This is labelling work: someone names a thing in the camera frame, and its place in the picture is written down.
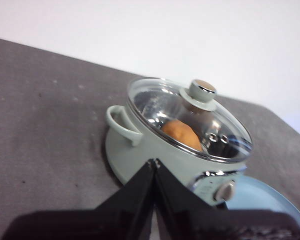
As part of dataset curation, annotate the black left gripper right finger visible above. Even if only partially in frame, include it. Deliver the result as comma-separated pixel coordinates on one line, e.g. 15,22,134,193
154,159,300,240

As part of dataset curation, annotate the blue round plate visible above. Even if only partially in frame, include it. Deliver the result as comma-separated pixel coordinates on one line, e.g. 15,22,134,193
224,174,300,227

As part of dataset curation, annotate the pale green electric steamer pot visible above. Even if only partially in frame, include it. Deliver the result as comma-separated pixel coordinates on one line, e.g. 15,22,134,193
104,104,248,207

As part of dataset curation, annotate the brown potato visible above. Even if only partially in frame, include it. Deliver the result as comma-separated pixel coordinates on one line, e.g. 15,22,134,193
161,119,204,152

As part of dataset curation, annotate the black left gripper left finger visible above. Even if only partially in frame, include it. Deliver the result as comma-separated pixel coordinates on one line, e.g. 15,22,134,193
1,158,156,240

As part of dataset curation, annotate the glass lid with green knob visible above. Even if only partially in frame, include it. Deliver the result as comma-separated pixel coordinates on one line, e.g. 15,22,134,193
126,77,254,163

